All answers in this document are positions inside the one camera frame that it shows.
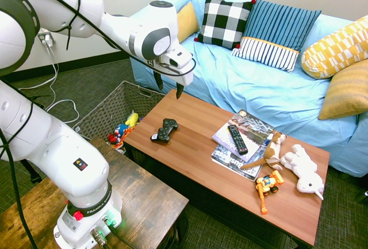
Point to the black gamepad controller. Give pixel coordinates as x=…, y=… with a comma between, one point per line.
x=165, y=130

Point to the magazine with winter trees cover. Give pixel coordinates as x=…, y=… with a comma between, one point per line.
x=247, y=134

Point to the yellow plush toy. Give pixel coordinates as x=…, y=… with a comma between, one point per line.
x=131, y=119

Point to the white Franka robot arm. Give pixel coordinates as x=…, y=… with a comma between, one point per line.
x=57, y=134

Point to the light blue covered sofa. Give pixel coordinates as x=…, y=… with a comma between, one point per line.
x=258, y=88

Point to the black TV remote control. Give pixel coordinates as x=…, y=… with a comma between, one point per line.
x=237, y=139

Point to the black white checkered pillow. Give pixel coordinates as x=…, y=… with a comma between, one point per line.
x=224, y=20

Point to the rustic wooden robot stand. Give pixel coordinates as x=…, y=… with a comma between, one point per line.
x=138, y=197

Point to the small plain yellow pillow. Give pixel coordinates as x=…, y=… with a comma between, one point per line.
x=187, y=20

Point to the business magazine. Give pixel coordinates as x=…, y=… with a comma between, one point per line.
x=233, y=162

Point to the white plush unicorn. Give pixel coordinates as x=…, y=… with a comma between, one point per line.
x=304, y=167

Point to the blue striped pillow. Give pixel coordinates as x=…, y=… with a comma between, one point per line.
x=273, y=36

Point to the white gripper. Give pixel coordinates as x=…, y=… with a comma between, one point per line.
x=178, y=62

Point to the mustard yellow square pillow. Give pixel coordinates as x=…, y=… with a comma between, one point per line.
x=348, y=92

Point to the dark woven storage basket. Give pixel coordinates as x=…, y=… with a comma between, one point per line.
x=120, y=108

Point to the red blue plush toy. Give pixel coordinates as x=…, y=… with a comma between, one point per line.
x=117, y=134

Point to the wall power outlet with plugs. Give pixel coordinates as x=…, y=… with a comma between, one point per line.
x=45, y=39

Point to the yellow white patterned bolster pillow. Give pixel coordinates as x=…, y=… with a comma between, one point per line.
x=336, y=49

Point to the wooden coffee table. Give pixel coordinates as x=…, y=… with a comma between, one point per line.
x=218, y=168

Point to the orange toy excavator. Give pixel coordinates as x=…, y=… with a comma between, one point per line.
x=267, y=187

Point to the brown and white plush dog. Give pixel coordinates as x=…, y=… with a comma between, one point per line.
x=271, y=149

